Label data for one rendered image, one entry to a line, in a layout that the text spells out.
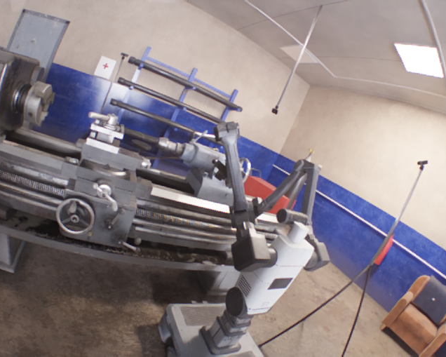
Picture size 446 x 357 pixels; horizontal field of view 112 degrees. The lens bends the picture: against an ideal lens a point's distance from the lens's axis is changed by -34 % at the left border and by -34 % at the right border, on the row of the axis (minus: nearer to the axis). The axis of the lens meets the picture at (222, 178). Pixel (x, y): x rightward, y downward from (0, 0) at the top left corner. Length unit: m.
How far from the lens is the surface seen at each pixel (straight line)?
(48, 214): 1.52
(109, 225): 1.24
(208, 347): 1.39
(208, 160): 1.59
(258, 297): 1.06
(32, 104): 1.45
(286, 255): 0.94
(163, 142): 1.50
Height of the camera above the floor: 1.35
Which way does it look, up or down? 12 degrees down
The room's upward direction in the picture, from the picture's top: 25 degrees clockwise
